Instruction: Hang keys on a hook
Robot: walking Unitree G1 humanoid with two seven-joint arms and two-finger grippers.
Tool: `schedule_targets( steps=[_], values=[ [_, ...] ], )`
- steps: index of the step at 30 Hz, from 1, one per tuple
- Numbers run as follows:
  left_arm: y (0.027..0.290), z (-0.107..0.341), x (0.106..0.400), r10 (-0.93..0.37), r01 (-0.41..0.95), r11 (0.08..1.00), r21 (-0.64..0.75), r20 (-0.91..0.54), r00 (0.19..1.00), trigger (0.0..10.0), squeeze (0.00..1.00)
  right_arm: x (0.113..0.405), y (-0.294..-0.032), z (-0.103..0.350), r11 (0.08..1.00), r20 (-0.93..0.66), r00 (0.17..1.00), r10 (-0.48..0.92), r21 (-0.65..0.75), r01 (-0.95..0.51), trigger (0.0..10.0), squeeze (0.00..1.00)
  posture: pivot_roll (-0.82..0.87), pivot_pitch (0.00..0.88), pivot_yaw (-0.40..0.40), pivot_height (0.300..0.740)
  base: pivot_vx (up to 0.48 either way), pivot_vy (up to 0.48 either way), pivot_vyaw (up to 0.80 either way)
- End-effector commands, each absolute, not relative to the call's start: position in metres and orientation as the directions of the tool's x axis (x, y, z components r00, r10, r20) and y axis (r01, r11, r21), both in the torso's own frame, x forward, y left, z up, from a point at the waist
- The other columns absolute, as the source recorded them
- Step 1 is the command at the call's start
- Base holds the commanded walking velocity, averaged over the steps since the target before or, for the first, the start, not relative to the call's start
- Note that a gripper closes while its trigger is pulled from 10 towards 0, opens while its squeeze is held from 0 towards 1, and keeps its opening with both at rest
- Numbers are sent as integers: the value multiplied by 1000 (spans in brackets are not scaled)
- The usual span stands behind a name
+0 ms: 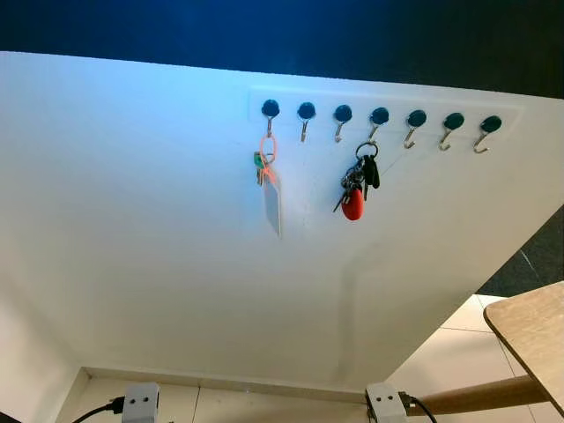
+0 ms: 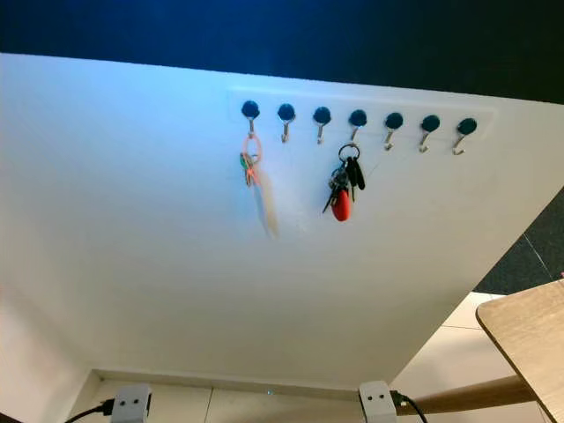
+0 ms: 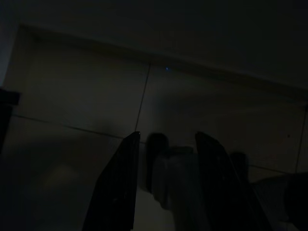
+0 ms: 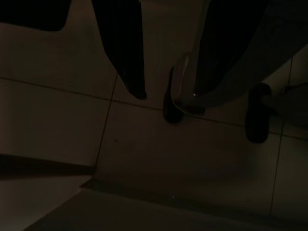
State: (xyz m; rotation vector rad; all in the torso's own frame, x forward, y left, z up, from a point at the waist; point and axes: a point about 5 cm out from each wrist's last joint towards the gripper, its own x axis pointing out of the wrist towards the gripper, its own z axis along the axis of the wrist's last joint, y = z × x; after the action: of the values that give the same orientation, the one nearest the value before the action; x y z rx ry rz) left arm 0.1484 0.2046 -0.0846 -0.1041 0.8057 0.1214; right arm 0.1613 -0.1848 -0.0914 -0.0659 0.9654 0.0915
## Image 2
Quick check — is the black keys red fob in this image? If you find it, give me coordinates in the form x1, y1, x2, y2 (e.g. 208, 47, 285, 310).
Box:
322, 144, 366, 223

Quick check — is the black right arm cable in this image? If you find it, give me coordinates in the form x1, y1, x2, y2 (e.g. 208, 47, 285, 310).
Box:
395, 391, 429, 423

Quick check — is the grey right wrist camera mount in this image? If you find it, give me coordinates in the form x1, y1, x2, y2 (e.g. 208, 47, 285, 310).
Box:
359, 381, 399, 423

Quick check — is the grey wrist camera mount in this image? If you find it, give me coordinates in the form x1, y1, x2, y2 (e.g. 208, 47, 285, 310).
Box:
359, 381, 399, 423
111, 382, 152, 423

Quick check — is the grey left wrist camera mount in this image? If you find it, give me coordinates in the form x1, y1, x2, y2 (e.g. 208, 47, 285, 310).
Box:
111, 382, 152, 423

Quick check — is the white wall hook rail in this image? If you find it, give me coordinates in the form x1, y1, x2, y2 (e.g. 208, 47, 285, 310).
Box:
226, 86, 500, 162

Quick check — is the dark floor mat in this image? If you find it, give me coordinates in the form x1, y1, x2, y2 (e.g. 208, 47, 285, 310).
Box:
476, 189, 564, 296

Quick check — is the wooden table leg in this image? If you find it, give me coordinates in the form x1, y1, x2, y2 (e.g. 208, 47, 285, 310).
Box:
401, 375, 538, 417

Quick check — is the dark knob metal hook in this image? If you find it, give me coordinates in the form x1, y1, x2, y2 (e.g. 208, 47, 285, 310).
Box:
313, 106, 332, 145
452, 117, 478, 157
419, 114, 442, 153
241, 100, 261, 140
384, 111, 404, 151
348, 108, 368, 147
277, 103, 296, 144

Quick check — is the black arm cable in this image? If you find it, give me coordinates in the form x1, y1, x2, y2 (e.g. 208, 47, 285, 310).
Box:
395, 391, 429, 423
63, 400, 114, 423

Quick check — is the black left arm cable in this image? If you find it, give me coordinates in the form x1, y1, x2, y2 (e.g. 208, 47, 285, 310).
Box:
63, 400, 114, 423

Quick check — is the orange ring keys white tag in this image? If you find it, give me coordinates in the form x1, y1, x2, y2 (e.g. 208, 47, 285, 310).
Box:
238, 134, 281, 240

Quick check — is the light wooden table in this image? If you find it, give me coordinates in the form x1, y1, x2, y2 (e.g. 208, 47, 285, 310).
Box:
476, 277, 564, 423

